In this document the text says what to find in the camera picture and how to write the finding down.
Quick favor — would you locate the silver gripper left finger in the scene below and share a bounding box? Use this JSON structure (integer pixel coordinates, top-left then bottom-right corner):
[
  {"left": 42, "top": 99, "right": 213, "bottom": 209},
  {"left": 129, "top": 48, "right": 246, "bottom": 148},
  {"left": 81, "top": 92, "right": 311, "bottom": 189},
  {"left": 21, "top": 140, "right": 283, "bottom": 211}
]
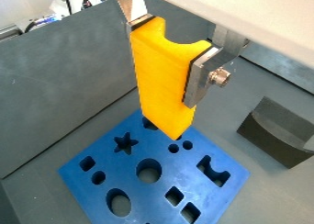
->
[{"left": 116, "top": 0, "right": 156, "bottom": 34}]

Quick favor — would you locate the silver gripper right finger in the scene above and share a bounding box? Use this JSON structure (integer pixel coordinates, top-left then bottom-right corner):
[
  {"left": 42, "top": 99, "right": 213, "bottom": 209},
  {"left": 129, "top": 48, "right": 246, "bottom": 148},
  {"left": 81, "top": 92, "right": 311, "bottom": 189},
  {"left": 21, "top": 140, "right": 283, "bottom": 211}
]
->
[{"left": 184, "top": 25, "right": 249, "bottom": 108}]

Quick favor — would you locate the blue shape sorter board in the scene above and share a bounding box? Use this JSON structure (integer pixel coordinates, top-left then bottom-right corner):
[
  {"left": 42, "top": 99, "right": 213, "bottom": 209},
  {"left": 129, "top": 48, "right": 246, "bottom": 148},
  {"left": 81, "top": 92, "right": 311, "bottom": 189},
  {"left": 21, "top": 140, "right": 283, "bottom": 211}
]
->
[{"left": 59, "top": 111, "right": 249, "bottom": 224}]

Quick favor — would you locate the yellow arch block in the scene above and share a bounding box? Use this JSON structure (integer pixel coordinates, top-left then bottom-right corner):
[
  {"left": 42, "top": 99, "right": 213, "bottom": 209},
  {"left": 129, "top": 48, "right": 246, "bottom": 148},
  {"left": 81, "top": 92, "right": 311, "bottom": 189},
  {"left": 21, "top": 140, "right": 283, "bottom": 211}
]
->
[{"left": 130, "top": 17, "right": 212, "bottom": 140}]

